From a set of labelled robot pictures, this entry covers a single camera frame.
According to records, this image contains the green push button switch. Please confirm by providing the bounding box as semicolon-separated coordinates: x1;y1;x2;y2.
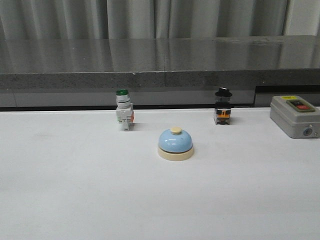
116;89;134;131

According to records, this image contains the blue and cream desk bell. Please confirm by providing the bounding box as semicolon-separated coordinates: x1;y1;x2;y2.
157;126;194;161

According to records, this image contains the grey pleated curtain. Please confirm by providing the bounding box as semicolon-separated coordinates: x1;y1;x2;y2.
0;0;320;40

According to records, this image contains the black rotary selector switch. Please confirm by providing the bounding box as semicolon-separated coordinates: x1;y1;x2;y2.
213;87;232;125

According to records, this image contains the dark grey stone counter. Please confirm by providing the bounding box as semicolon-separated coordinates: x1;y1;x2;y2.
0;35;320;110

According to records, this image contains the grey power switch box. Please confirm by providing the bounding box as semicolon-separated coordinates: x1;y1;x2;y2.
270;95;320;139

